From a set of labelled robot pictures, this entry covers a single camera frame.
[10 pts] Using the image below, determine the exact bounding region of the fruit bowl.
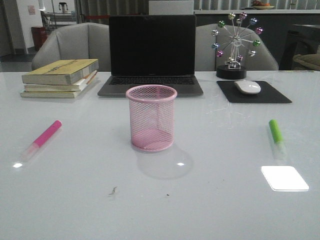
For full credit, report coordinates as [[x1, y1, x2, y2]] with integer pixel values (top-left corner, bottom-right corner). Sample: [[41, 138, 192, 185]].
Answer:
[[251, 0, 275, 10]]

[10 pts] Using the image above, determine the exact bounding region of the bottom cream book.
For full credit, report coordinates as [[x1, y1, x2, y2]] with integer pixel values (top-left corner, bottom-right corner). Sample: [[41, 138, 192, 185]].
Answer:
[[20, 85, 88, 99]]

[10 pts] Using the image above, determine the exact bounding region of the red trash bin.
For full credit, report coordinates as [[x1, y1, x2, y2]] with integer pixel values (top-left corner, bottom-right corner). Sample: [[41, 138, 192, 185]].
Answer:
[[31, 26, 47, 51]]

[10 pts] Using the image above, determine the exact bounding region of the black laptop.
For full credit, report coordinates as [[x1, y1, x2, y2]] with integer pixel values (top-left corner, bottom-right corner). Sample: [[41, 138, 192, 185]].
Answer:
[[97, 14, 203, 98]]

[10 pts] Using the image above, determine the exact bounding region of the top yellow book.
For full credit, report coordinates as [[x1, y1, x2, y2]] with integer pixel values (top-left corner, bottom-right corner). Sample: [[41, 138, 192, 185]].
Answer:
[[21, 59, 99, 85]]

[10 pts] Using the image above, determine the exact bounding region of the green highlighter pen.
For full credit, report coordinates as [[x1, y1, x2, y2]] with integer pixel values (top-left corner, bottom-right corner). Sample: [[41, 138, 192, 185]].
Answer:
[[268, 119, 288, 161]]

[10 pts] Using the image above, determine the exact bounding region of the left grey armchair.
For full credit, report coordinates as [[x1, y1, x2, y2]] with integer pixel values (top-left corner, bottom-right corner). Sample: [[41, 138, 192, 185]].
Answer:
[[31, 22, 111, 72]]

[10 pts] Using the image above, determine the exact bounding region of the grey armchair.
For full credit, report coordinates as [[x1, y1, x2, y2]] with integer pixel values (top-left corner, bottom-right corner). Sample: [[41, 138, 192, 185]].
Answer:
[[194, 23, 279, 72], [31, 22, 111, 72]]

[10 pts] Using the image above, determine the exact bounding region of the right grey armchair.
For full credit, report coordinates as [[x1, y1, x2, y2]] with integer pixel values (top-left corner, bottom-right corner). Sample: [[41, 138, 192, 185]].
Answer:
[[194, 23, 279, 72]]

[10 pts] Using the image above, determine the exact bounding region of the black mouse pad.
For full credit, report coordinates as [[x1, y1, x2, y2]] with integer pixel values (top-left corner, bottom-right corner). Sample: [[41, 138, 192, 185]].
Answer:
[[216, 80, 293, 104]]

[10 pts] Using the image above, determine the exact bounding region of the white computer mouse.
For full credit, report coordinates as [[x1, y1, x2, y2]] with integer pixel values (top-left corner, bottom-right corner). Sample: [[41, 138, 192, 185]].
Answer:
[[234, 80, 261, 95]]

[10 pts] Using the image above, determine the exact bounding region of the white box behind laptop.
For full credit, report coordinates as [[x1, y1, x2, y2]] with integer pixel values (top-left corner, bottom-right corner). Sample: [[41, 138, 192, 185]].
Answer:
[[148, 0, 194, 15]]

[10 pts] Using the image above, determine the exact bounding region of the pink mesh pen holder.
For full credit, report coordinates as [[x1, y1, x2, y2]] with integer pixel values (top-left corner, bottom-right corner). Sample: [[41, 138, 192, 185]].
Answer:
[[125, 84, 178, 152]]

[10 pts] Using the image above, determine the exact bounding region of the pink highlighter pen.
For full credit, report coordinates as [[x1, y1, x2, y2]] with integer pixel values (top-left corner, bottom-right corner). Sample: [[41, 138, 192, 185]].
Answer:
[[20, 120, 62, 163]]

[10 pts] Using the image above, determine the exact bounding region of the middle cream book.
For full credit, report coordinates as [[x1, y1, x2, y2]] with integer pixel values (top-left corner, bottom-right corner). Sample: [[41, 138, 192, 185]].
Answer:
[[24, 70, 98, 92]]

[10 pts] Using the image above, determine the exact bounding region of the cream book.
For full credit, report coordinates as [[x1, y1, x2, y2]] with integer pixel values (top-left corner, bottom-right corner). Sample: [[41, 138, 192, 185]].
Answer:
[[20, 85, 88, 99], [24, 70, 98, 92]]

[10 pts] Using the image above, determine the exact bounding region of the ferris wheel desk ornament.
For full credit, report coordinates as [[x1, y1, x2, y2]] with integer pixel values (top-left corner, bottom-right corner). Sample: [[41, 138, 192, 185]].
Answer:
[[211, 11, 264, 80]]

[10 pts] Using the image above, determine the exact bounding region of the olive cushion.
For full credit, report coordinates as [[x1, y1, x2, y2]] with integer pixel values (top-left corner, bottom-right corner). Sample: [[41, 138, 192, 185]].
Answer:
[[292, 53, 320, 71]]

